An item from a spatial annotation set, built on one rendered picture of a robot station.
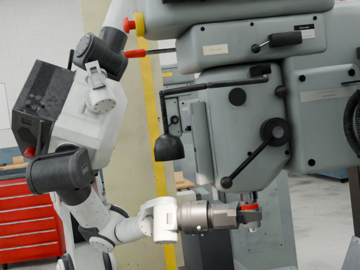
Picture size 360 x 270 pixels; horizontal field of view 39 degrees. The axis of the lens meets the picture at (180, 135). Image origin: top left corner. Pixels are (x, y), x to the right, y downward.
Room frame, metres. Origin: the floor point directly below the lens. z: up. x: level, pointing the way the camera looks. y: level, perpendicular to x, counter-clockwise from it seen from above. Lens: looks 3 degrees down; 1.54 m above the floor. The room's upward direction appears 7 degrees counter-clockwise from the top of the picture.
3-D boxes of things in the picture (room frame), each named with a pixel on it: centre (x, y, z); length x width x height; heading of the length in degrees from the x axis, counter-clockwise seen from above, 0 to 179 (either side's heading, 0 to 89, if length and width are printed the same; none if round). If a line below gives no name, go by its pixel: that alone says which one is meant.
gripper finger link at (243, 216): (1.29, -0.15, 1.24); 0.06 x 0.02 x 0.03; 79
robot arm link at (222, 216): (1.34, -0.07, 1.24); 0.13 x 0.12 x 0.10; 169
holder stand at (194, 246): (1.87, -0.04, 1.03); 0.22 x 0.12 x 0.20; 18
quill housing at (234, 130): (1.32, -0.16, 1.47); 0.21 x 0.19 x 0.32; 10
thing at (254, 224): (1.32, -0.16, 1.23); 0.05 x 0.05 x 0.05
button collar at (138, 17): (1.28, 0.07, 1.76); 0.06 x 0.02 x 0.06; 10
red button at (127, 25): (1.27, 0.09, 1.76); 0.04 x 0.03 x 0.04; 10
